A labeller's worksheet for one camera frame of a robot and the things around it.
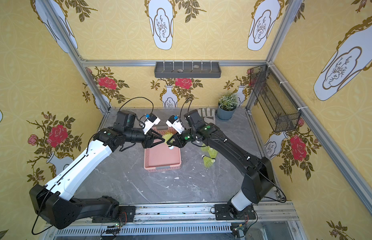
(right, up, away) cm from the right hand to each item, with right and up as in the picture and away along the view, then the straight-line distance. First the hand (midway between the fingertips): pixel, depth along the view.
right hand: (168, 144), depth 74 cm
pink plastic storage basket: (-8, -12, +22) cm, 26 cm away
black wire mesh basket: (+61, +17, +9) cm, 64 cm away
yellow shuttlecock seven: (+21, -13, +15) cm, 29 cm away
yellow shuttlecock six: (+25, -8, +18) cm, 32 cm away
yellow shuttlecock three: (+21, -6, +24) cm, 32 cm away
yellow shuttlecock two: (-1, +4, -1) cm, 4 cm away
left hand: (-2, +3, -2) cm, 4 cm away
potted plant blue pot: (+37, +22, +29) cm, 52 cm away
